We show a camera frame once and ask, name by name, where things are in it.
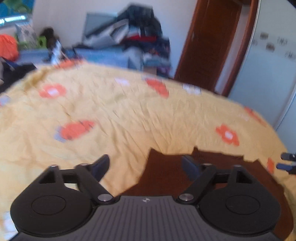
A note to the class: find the dark clothes on left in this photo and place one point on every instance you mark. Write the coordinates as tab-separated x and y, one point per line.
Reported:
12	72

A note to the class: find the grey patterned pillow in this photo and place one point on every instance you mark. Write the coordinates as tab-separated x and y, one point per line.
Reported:
26	35

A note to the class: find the pile of dark clothes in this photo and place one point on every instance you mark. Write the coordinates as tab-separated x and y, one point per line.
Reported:
138	34

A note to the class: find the white wardrobe door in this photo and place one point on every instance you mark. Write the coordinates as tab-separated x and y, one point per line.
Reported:
266	81

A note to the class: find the blue floral curtain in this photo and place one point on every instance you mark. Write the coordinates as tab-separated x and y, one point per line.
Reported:
16	7

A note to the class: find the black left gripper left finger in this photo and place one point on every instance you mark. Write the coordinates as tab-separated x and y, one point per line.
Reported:
59	201

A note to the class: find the grey framed panel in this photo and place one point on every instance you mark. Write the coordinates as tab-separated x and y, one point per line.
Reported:
96	20

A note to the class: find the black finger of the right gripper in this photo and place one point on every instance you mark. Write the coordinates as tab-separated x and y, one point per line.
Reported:
289	168

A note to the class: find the yellow floral bed sheet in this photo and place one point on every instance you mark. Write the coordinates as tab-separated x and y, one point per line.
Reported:
74	113

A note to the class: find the green plastic basket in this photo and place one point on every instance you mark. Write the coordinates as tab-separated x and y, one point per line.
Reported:
42	42

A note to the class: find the brown knitted garment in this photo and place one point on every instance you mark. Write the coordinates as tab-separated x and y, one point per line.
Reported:
164	175

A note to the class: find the brown wooden door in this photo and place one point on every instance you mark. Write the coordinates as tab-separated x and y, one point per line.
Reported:
216	44

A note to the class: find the orange plastic bag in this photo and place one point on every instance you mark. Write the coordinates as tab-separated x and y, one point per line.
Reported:
8	48

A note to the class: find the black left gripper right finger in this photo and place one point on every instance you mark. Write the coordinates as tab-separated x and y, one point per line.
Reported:
229	202

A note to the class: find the blue storage box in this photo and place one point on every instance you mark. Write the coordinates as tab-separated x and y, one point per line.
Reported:
110	57

